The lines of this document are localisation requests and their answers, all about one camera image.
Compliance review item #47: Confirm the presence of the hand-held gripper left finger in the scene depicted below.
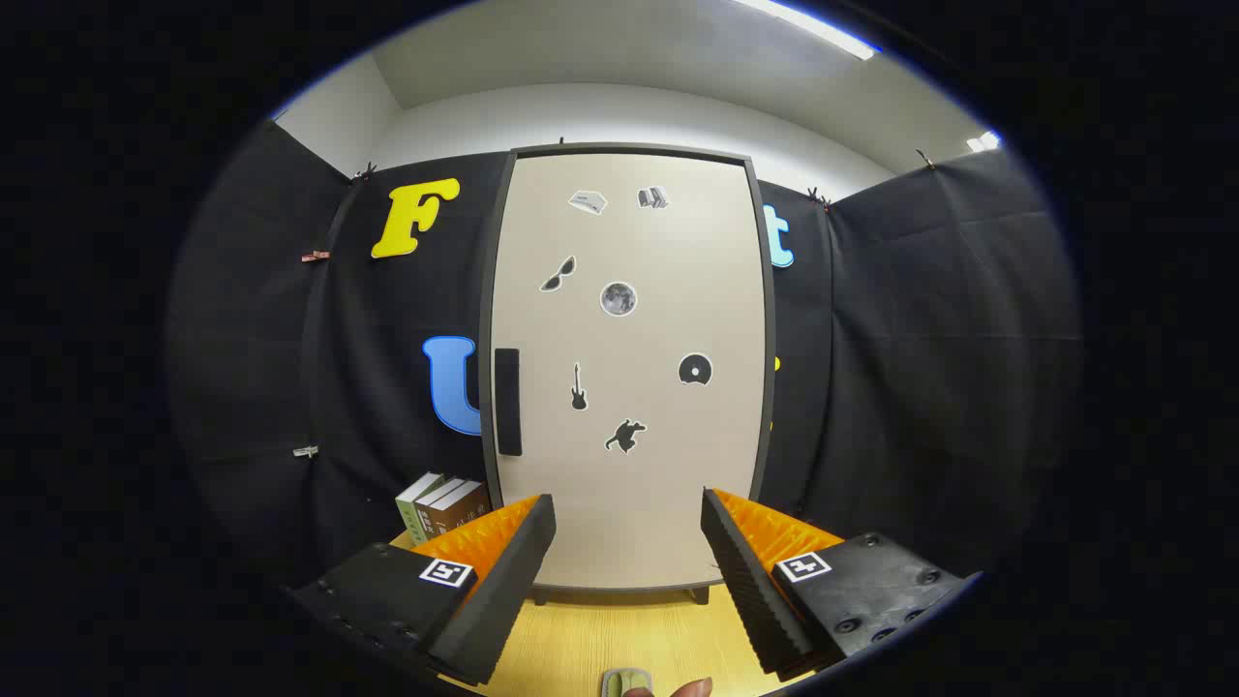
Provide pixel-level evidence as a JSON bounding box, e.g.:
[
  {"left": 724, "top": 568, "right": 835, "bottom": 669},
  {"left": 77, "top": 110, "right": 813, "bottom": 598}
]
[{"left": 288, "top": 494, "right": 559, "bottom": 686}]

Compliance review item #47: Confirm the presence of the black backdrop cloth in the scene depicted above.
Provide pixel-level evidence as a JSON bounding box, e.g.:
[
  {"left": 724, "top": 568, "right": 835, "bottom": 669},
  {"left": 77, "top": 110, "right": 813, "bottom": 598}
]
[{"left": 165, "top": 118, "right": 1083, "bottom": 591}]

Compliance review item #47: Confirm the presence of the green book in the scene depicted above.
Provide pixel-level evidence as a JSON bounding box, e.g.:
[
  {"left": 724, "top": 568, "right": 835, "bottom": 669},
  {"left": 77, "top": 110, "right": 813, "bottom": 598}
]
[{"left": 395, "top": 472, "right": 446, "bottom": 545}]

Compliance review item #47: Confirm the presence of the black door handle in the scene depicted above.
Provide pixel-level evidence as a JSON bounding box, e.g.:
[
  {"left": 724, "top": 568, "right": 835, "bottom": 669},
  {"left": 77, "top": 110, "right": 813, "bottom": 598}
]
[{"left": 495, "top": 348, "right": 524, "bottom": 457}]

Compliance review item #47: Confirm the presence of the grey cabinet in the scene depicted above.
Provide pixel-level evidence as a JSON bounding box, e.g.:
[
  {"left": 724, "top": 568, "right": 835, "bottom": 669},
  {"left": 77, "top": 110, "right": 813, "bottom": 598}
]
[{"left": 479, "top": 143, "right": 778, "bottom": 606}]

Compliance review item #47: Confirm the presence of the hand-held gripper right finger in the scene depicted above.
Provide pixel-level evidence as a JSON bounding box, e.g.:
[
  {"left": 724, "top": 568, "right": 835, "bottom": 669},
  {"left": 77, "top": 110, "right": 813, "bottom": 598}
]
[{"left": 699, "top": 488, "right": 971, "bottom": 681}]

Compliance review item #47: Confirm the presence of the brown book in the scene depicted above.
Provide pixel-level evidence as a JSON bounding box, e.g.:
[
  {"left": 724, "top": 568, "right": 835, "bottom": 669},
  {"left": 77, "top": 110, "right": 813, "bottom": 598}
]
[
  {"left": 414, "top": 476, "right": 468, "bottom": 540},
  {"left": 428, "top": 481, "right": 497, "bottom": 538}
]

